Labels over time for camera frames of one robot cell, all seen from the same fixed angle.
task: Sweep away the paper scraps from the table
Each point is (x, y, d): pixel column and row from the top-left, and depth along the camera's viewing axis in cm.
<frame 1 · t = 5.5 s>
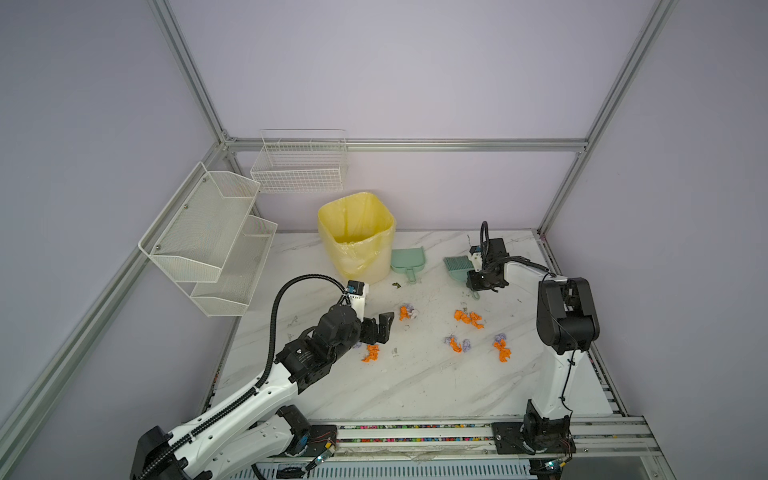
left hand: (376, 313, 75), fingers open
right hand: (470, 280, 103), fingers closed
yellow lined trash bin: (358, 229, 108), point 13 cm above the table
orange purple scrap centre: (407, 311, 97), point 2 cm above the table
purple orange scrap middle: (456, 345, 91), on the table
orange purple scrap right: (500, 343, 92), on the table
green plastic dustpan: (410, 261, 114), on the table

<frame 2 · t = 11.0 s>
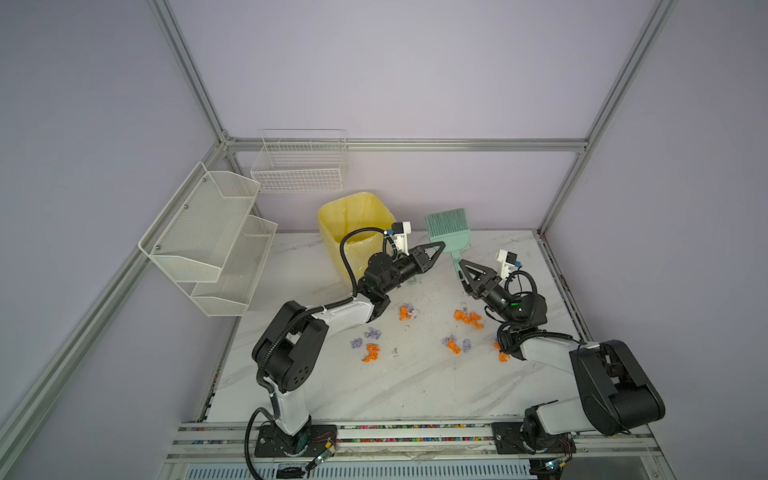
left hand: (446, 245, 76), fingers closed
right hand: (455, 270, 73), fingers open
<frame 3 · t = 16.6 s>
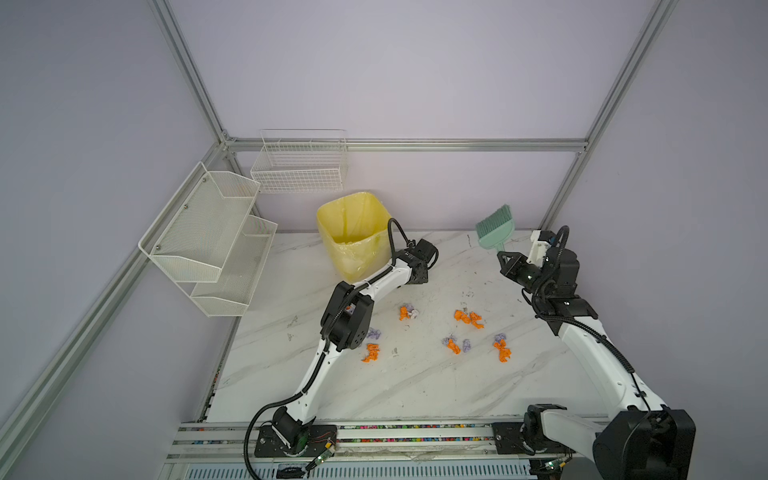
left hand: (413, 275, 103), fingers open
right hand: (498, 251, 78), fingers closed
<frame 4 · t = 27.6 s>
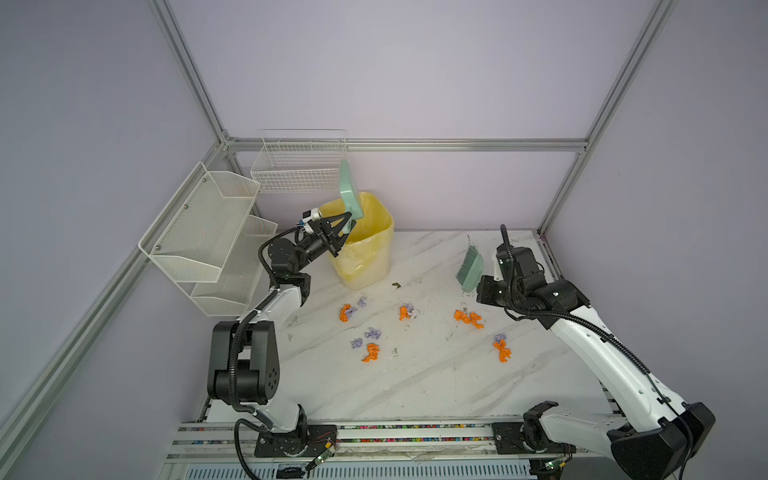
left hand: (353, 216, 72), fingers closed
right hand: (476, 286, 76), fingers closed
orange purple scrap near bin: (347, 309, 98), point 2 cm above the table
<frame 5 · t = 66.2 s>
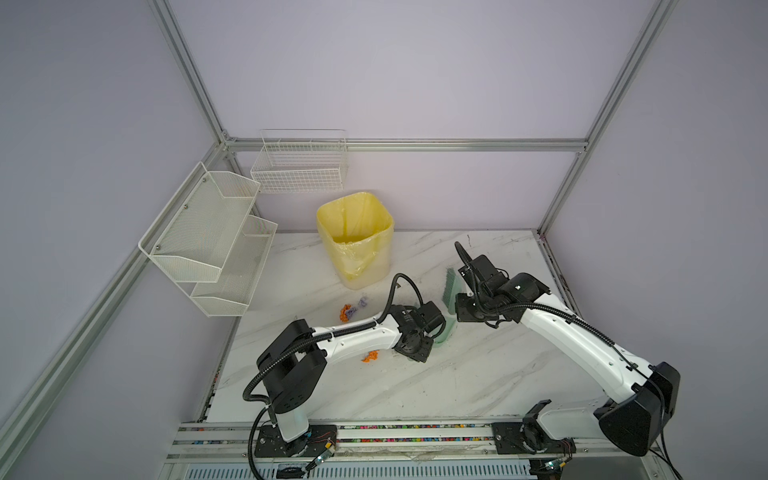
left hand: (416, 352, 82), fingers closed
right hand: (457, 309, 77), fingers closed
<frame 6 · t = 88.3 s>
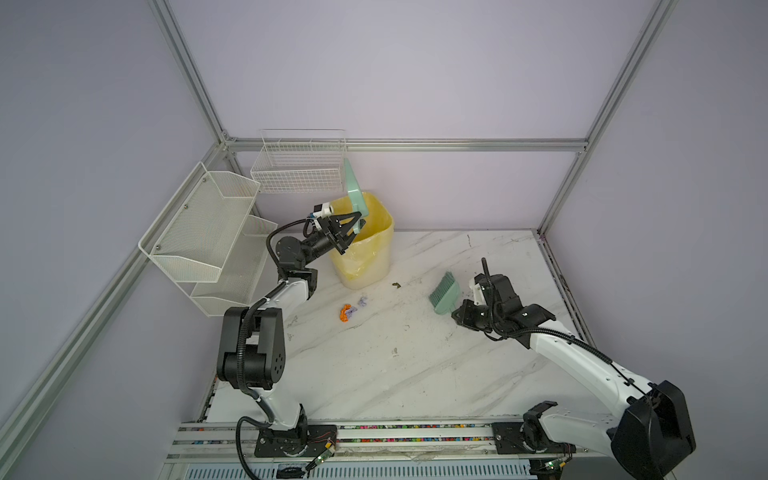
left hand: (362, 216, 72), fingers closed
right hand: (450, 313, 82), fingers closed
